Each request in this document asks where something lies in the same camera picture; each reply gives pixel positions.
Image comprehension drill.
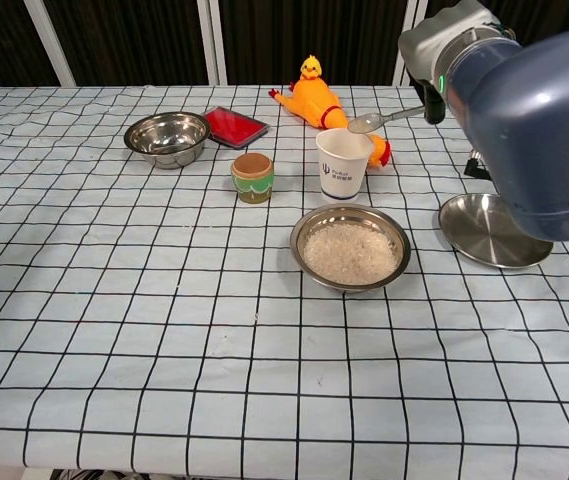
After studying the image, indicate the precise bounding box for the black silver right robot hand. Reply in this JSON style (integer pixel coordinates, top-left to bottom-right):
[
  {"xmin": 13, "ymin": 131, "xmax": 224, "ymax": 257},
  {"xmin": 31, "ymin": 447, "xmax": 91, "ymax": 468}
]
[{"xmin": 397, "ymin": 0, "xmax": 515, "ymax": 125}]

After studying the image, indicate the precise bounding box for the metal spoon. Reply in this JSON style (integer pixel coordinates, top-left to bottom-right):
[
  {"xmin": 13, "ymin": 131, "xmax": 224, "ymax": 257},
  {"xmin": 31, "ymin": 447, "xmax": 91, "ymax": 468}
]
[{"xmin": 347, "ymin": 105, "xmax": 428, "ymax": 136}]

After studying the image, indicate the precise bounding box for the white paper cup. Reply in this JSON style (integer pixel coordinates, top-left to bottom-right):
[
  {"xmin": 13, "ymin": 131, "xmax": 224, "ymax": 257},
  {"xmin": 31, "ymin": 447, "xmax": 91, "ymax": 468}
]
[{"xmin": 315, "ymin": 128, "xmax": 375, "ymax": 202}]

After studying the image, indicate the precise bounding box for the brown green ceramic cup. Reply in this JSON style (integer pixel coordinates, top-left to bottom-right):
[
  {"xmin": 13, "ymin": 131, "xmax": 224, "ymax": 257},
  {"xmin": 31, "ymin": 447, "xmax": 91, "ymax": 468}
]
[{"xmin": 230, "ymin": 153, "xmax": 276, "ymax": 204}]

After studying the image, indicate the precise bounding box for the white raw rice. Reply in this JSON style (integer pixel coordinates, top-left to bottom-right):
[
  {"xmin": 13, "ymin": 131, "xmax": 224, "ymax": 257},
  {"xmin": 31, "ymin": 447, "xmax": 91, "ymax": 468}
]
[{"xmin": 303, "ymin": 223, "xmax": 399, "ymax": 288}]

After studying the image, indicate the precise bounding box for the shallow metal bowl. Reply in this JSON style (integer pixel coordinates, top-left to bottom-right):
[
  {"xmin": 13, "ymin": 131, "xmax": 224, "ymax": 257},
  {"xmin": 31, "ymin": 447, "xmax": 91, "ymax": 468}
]
[{"xmin": 289, "ymin": 203, "xmax": 412, "ymax": 294}]

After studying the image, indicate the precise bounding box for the deep metal bowl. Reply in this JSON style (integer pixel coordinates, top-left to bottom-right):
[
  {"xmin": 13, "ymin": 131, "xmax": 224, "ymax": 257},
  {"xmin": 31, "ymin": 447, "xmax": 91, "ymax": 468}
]
[{"xmin": 123, "ymin": 111, "xmax": 210, "ymax": 170}]

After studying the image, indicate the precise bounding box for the orange rubber chicken toy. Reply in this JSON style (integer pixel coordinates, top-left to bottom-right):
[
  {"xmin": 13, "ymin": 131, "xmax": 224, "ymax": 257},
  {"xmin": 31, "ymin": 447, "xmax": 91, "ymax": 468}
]
[{"xmin": 269, "ymin": 55, "xmax": 394, "ymax": 170}]

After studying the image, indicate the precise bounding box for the flat metal plate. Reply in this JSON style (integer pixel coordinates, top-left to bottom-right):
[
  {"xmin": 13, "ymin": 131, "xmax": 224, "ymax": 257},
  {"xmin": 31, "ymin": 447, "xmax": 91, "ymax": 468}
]
[{"xmin": 437, "ymin": 193, "xmax": 555, "ymax": 270}]

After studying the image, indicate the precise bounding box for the red ink pad tin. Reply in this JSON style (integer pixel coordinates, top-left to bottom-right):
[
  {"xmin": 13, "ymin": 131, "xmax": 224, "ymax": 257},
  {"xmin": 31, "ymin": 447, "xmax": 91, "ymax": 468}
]
[{"xmin": 202, "ymin": 106, "xmax": 269, "ymax": 150}]

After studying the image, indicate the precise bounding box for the blue white checkered tablecloth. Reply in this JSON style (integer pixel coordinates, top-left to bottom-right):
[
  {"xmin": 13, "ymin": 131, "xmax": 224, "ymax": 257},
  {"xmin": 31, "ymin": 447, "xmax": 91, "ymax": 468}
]
[{"xmin": 0, "ymin": 84, "xmax": 569, "ymax": 471}]

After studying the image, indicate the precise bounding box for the white frame post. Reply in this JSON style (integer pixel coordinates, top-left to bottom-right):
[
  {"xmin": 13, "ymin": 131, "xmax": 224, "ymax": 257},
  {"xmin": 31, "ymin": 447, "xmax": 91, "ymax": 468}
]
[
  {"xmin": 28, "ymin": 0, "xmax": 76, "ymax": 87},
  {"xmin": 197, "ymin": 0, "xmax": 229, "ymax": 86},
  {"xmin": 391, "ymin": 0, "xmax": 428, "ymax": 86}
]

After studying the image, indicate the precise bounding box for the black arm cable plug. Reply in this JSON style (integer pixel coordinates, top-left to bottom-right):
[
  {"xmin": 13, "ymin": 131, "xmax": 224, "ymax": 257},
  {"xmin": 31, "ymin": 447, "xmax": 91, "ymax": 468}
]
[{"xmin": 465, "ymin": 151, "xmax": 491, "ymax": 180}]

